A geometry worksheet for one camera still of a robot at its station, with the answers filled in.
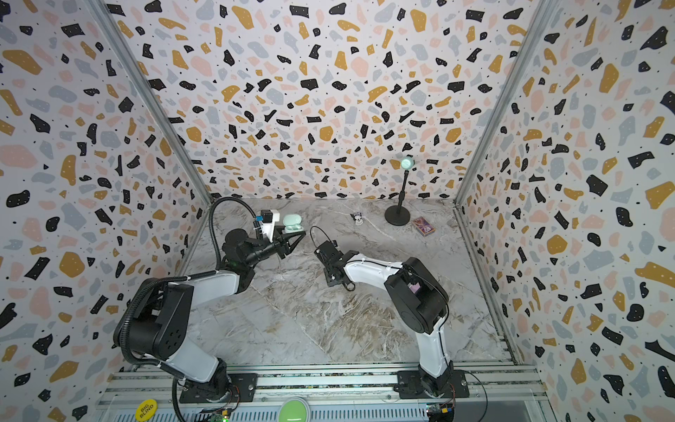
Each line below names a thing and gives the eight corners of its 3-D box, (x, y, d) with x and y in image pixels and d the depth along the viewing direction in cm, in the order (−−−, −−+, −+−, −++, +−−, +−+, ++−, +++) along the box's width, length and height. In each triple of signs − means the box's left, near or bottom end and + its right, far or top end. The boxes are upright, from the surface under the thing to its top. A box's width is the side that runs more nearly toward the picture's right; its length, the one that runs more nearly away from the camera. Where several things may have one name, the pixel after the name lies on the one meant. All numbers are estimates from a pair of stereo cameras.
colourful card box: (423, 236, 113) (425, 233, 111) (412, 223, 117) (413, 219, 115) (434, 232, 114) (435, 228, 113) (422, 219, 119) (424, 215, 117)
